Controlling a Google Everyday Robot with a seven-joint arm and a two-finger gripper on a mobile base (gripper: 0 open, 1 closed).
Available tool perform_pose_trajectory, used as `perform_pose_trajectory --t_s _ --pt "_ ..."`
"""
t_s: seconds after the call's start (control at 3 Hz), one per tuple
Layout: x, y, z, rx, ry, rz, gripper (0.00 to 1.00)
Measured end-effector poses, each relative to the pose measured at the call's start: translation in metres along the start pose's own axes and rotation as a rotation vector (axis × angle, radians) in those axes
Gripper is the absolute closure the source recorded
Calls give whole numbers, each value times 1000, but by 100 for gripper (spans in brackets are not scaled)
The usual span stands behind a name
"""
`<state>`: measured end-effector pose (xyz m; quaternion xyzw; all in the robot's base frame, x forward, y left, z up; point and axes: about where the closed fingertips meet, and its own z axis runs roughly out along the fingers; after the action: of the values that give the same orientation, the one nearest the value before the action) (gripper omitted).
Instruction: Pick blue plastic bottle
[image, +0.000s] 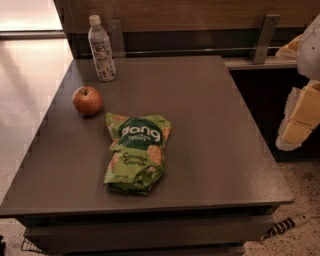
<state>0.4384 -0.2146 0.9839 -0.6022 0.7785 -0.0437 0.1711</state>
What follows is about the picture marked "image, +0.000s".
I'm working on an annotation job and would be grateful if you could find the right metal bracket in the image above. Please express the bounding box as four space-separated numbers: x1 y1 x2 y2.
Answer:
252 14 280 65

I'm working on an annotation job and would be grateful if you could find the green Dang chips bag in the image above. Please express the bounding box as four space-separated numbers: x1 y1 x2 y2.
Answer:
104 112 171 195

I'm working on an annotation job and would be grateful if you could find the striped black white cable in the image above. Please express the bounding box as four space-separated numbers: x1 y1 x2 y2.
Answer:
260 213 312 241

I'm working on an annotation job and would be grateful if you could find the metal bracket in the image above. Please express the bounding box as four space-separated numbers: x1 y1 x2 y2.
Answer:
107 19 126 58
252 14 280 65

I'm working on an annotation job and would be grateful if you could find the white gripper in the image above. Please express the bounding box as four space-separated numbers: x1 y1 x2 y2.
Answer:
276 35 320 129

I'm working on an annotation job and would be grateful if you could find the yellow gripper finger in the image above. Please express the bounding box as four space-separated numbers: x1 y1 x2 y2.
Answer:
275 87 312 151

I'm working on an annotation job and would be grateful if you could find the red apple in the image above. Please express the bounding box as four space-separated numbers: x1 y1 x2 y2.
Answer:
72 86 102 116

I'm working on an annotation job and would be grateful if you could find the clear plastic water bottle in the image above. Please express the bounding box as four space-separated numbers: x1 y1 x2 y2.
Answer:
88 15 116 82

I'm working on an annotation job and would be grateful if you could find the left metal bracket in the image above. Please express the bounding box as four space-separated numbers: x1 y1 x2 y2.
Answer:
107 19 126 58

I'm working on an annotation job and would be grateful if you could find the grey table drawer front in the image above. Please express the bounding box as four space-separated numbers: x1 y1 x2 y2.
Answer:
25 216 273 254

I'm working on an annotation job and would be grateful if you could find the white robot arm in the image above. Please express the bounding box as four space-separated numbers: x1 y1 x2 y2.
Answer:
276 14 320 151

